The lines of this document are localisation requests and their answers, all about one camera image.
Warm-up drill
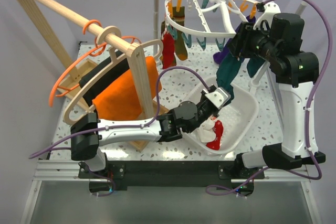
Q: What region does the white clip sock hanger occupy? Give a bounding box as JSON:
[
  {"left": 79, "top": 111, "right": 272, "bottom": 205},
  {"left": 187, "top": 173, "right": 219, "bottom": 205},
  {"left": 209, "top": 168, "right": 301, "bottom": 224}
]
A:
[{"left": 164, "top": 0, "right": 257, "bottom": 49}]

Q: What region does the orange plastic hanger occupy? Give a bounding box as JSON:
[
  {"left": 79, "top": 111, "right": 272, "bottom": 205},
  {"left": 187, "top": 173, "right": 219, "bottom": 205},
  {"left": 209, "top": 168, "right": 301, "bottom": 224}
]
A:
[{"left": 47, "top": 19, "right": 142, "bottom": 107}]

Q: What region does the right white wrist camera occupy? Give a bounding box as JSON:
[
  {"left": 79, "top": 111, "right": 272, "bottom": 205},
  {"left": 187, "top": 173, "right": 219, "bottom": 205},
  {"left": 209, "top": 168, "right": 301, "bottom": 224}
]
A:
[{"left": 254, "top": 1, "right": 281, "bottom": 30}]

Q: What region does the aluminium frame rail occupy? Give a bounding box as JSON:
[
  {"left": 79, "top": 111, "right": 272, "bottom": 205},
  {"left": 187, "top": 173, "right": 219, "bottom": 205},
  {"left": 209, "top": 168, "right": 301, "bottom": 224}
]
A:
[{"left": 19, "top": 155, "right": 87, "bottom": 224}]

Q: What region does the white plastic basin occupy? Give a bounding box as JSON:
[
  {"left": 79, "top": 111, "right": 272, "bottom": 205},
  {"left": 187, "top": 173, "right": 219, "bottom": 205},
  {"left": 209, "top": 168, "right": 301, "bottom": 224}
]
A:
[{"left": 182, "top": 82, "right": 259, "bottom": 156}]

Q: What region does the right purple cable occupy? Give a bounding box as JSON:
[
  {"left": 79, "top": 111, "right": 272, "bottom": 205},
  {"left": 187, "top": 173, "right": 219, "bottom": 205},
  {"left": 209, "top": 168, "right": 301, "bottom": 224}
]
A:
[{"left": 204, "top": 0, "right": 330, "bottom": 197}]

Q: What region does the dark green sock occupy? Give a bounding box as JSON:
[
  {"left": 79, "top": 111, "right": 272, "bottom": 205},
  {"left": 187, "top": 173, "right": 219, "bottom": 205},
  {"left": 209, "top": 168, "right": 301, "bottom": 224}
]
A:
[
  {"left": 247, "top": 57, "right": 265, "bottom": 78},
  {"left": 216, "top": 52, "right": 242, "bottom": 104}
]

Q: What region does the red santa sock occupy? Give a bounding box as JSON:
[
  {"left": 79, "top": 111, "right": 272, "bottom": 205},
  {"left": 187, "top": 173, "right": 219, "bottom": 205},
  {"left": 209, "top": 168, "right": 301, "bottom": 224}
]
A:
[
  {"left": 206, "top": 118, "right": 224, "bottom": 151},
  {"left": 162, "top": 33, "right": 176, "bottom": 69}
]

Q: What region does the purple cable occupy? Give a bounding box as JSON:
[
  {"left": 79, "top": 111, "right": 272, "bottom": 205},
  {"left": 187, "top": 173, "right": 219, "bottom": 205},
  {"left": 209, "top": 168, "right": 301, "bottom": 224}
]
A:
[
  {"left": 204, "top": 0, "right": 330, "bottom": 197},
  {"left": 28, "top": 66, "right": 213, "bottom": 159}
]

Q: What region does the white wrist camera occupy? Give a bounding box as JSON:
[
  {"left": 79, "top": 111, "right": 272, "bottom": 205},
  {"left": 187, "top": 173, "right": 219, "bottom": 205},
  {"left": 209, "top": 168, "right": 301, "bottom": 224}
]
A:
[
  {"left": 254, "top": 1, "right": 281, "bottom": 30},
  {"left": 205, "top": 87, "right": 231, "bottom": 110}
]

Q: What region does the white sock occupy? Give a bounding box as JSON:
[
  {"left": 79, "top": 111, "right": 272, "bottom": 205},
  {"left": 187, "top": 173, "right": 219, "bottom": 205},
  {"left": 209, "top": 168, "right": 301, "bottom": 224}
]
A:
[{"left": 196, "top": 119, "right": 216, "bottom": 144}]

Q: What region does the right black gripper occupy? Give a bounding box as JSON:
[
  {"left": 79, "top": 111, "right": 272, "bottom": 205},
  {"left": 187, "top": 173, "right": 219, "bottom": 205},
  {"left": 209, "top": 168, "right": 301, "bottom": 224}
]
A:
[{"left": 226, "top": 20, "right": 280, "bottom": 61}]

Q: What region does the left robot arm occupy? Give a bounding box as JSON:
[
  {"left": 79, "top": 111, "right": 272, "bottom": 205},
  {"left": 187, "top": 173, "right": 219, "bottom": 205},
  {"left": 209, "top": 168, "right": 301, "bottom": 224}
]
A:
[{"left": 70, "top": 86, "right": 230, "bottom": 178}]

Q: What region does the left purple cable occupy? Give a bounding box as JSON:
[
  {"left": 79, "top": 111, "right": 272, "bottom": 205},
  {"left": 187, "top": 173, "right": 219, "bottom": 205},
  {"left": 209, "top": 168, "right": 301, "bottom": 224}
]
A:
[{"left": 28, "top": 66, "right": 213, "bottom": 159}]

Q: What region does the wooden hanger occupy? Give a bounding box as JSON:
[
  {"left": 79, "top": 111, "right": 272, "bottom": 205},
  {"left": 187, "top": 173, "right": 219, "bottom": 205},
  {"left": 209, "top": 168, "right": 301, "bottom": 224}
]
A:
[{"left": 64, "top": 39, "right": 163, "bottom": 125}]

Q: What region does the purple sock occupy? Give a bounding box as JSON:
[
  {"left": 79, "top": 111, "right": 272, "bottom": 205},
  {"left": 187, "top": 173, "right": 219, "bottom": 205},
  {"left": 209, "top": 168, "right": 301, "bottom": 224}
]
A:
[{"left": 213, "top": 15, "right": 256, "bottom": 65}]

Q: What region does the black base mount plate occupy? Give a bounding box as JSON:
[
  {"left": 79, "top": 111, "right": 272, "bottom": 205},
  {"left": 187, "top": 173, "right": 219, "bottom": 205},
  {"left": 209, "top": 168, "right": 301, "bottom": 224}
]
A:
[{"left": 78, "top": 161, "right": 257, "bottom": 193}]

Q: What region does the wooden clothes rack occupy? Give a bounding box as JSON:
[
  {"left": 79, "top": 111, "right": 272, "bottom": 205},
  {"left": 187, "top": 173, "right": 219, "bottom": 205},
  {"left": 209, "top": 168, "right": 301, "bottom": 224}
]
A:
[{"left": 2, "top": 0, "right": 170, "bottom": 153}]

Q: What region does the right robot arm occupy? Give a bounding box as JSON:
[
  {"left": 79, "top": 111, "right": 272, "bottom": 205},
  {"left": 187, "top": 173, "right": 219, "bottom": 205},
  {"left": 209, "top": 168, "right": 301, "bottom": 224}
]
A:
[{"left": 229, "top": 13, "right": 326, "bottom": 178}]

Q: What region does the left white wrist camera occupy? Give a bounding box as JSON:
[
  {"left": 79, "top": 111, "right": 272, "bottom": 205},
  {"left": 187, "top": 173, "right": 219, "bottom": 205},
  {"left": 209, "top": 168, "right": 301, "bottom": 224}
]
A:
[{"left": 205, "top": 87, "right": 231, "bottom": 110}]

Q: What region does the orange cloth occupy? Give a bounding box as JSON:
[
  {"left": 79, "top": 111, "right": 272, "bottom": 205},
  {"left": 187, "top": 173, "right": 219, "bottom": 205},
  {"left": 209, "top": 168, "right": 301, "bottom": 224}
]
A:
[{"left": 91, "top": 56, "right": 162, "bottom": 121}]

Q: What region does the striped olive sock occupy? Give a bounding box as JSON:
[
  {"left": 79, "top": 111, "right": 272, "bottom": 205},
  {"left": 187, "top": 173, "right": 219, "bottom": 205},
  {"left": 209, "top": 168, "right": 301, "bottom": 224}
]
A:
[
  {"left": 173, "top": 6, "right": 188, "bottom": 61},
  {"left": 160, "top": 21, "right": 169, "bottom": 41}
]

